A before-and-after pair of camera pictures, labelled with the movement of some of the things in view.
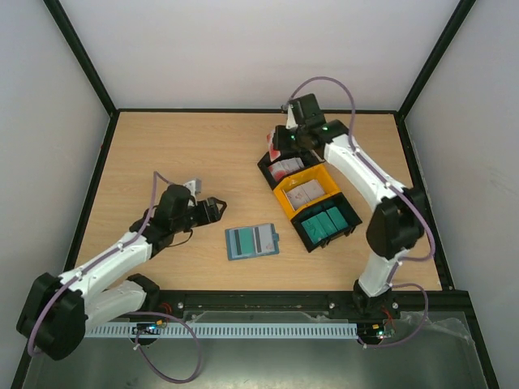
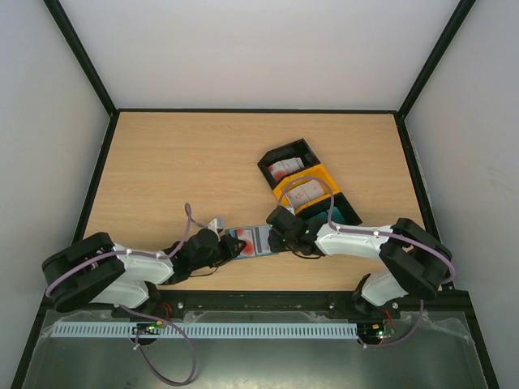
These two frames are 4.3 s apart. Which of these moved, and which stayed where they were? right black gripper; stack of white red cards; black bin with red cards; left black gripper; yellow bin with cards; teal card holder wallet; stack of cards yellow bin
Moved: right black gripper; left black gripper
Stayed: stack of white red cards; teal card holder wallet; stack of cards yellow bin; yellow bin with cards; black bin with red cards
